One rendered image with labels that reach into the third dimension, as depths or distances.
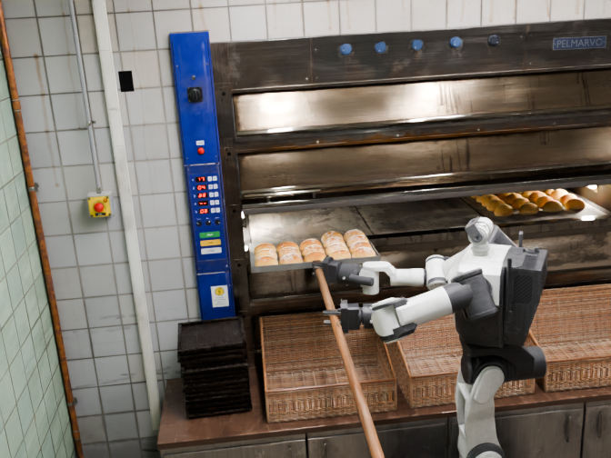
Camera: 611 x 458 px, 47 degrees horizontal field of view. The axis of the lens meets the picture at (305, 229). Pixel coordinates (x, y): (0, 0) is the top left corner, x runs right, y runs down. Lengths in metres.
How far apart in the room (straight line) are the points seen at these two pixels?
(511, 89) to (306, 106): 0.92
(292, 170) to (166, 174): 0.55
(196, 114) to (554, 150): 1.63
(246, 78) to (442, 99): 0.86
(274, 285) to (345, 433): 0.75
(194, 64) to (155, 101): 0.23
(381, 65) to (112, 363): 1.84
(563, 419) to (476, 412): 0.77
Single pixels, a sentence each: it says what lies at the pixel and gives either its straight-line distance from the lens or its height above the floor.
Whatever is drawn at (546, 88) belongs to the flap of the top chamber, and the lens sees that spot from 3.36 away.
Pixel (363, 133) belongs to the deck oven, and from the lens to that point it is 3.12.
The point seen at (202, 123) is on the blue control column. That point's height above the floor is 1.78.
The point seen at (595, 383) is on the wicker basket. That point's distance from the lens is 3.34.
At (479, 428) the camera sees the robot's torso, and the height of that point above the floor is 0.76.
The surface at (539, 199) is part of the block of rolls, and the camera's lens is 3.75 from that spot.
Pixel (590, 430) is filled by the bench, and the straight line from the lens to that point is 3.39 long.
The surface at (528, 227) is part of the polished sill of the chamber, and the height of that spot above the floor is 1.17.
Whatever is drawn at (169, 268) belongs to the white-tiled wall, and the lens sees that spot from 3.24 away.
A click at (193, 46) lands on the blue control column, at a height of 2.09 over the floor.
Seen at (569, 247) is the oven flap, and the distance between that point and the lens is 3.61.
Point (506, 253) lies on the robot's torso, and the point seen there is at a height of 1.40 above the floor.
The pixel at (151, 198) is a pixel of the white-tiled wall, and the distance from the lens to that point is 3.14.
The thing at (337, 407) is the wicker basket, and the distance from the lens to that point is 3.01.
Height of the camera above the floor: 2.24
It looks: 18 degrees down
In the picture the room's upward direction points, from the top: 3 degrees counter-clockwise
